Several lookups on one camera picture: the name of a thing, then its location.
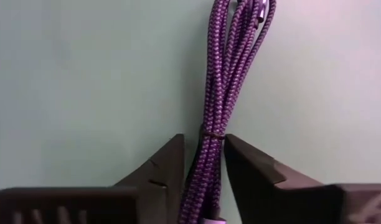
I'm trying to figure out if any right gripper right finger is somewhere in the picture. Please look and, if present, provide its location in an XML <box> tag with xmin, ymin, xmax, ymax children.
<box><xmin>223</xmin><ymin>133</ymin><xmax>381</xmax><ymax>224</ymax></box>

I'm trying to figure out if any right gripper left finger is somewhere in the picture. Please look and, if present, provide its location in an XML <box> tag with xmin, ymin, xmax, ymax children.
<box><xmin>0</xmin><ymin>133</ymin><xmax>186</xmax><ymax>224</ymax></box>

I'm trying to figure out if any purple braided USB-C cable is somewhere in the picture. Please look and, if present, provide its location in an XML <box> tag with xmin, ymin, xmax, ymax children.
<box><xmin>177</xmin><ymin>0</ymin><xmax>277</xmax><ymax>224</ymax></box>

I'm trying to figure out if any thin brown cable tie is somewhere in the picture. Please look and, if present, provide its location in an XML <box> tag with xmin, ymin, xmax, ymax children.
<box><xmin>199</xmin><ymin>124</ymin><xmax>226</xmax><ymax>141</ymax></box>

